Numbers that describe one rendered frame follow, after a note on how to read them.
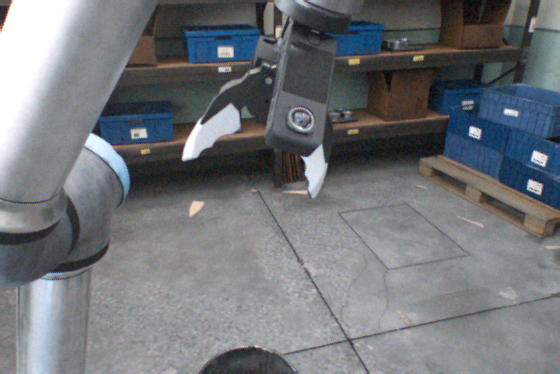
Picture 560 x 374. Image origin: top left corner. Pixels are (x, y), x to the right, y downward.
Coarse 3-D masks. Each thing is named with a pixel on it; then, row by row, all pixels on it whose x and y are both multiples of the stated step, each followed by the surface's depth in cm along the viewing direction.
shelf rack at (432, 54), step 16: (368, 0) 336; (528, 16) 383; (528, 32) 385; (432, 48) 394; (448, 48) 394; (512, 48) 392; (528, 48) 391; (336, 64) 349; (352, 64) 353; (368, 64) 357; (384, 64) 361; (400, 64) 365; (416, 64) 369; (432, 64) 373; (448, 64) 377; (464, 64) 381; (480, 64) 443; (480, 80) 450; (496, 80) 426; (432, 112) 418; (336, 128) 377; (352, 128) 377; (368, 128) 380; (384, 128) 384; (400, 128) 388; (416, 128) 393; (432, 128) 398
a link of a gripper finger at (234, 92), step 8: (240, 80) 44; (248, 80) 44; (224, 88) 45; (232, 88) 44; (240, 88) 44; (216, 96) 45; (224, 96) 45; (232, 96) 45; (240, 96) 45; (216, 104) 45; (224, 104) 45; (240, 104) 45; (208, 112) 46; (216, 112) 46; (208, 120) 46
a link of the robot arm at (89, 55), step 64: (64, 0) 27; (128, 0) 28; (0, 64) 30; (64, 64) 29; (0, 128) 31; (64, 128) 32; (0, 192) 34; (64, 192) 41; (0, 256) 36; (64, 256) 46
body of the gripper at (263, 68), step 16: (288, 0) 39; (288, 16) 40; (304, 16) 39; (320, 16) 39; (352, 16) 42; (336, 32) 41; (256, 48) 48; (272, 48) 47; (256, 64) 45; (272, 64) 44; (256, 80) 43; (272, 80) 43; (256, 96) 44; (256, 112) 45
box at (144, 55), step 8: (152, 24) 336; (144, 32) 342; (152, 32) 328; (144, 40) 311; (152, 40) 313; (136, 48) 311; (144, 48) 312; (152, 48) 314; (136, 56) 312; (144, 56) 314; (152, 56) 316; (128, 64) 314; (136, 64) 317; (144, 64) 318; (152, 64) 318
